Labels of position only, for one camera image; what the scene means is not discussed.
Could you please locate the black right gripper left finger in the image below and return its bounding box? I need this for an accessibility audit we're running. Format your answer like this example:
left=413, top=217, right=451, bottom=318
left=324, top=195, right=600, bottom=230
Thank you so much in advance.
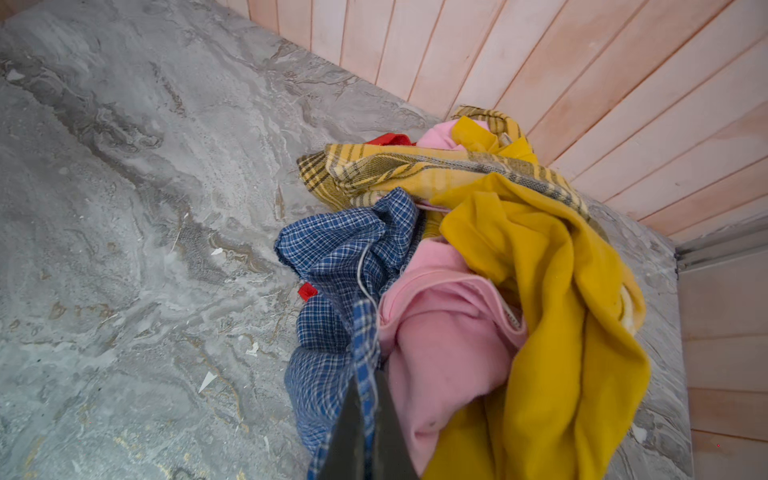
left=318, top=379, right=365, bottom=480

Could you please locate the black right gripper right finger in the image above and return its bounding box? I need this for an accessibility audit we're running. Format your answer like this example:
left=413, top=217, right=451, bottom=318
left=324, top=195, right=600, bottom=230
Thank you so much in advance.
left=373, top=370, right=419, bottom=480

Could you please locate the blue checked shirt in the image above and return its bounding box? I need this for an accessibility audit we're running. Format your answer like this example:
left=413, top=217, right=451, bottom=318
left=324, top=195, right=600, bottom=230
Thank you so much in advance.
left=274, top=188, right=423, bottom=479

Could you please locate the pink cloth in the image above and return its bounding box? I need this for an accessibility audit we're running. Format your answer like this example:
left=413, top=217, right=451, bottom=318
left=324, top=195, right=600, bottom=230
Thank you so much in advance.
left=377, top=118, right=529, bottom=476

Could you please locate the red cloth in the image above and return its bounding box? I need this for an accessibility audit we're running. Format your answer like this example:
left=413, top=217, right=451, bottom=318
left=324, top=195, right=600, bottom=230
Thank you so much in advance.
left=298, top=133, right=414, bottom=301

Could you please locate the yellow plaid cloth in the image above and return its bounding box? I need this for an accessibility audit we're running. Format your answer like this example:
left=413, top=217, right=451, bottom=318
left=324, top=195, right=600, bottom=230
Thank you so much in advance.
left=297, top=105, right=600, bottom=230

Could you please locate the aluminium rail frame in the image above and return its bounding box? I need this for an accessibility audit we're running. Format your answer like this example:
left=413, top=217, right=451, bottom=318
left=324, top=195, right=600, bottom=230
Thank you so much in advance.
left=675, top=217, right=767, bottom=272

